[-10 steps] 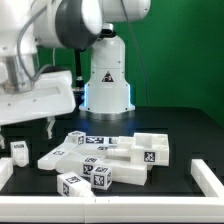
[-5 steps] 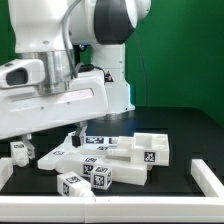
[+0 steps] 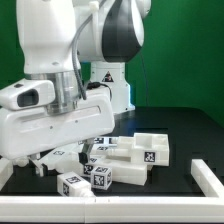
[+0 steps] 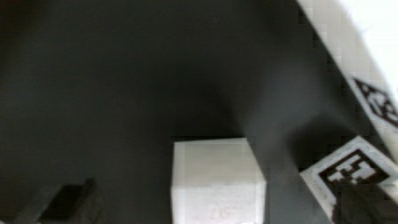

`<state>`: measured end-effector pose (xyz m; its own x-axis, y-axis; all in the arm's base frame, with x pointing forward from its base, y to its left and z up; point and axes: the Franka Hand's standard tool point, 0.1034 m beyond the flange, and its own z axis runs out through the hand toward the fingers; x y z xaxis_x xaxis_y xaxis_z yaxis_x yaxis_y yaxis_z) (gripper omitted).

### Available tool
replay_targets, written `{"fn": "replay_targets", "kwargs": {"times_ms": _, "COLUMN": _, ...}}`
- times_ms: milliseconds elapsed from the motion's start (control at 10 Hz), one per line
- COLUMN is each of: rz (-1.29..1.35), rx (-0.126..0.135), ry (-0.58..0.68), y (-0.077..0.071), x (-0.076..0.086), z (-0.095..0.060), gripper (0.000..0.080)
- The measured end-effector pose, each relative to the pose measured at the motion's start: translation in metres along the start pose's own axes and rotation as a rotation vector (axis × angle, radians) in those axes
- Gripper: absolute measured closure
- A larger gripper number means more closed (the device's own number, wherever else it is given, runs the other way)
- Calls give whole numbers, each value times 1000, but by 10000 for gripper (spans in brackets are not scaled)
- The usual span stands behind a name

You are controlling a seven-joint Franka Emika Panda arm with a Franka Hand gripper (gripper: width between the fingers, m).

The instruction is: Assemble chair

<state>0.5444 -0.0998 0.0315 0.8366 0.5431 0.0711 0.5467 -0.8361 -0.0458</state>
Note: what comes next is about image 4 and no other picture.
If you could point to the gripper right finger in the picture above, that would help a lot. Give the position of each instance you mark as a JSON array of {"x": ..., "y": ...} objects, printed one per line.
[{"x": 365, "y": 205}]

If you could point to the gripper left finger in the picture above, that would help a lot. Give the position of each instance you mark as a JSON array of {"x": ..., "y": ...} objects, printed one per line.
[{"x": 64, "y": 205}]

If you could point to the white chair leg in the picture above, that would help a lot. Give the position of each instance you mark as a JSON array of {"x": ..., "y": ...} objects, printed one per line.
[{"x": 219, "y": 185}]

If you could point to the white chair leg cube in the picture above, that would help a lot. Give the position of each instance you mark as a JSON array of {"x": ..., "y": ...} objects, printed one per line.
[{"x": 354, "y": 164}]

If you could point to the white long side rail front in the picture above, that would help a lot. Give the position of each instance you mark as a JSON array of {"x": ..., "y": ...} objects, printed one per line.
[{"x": 356, "y": 25}]

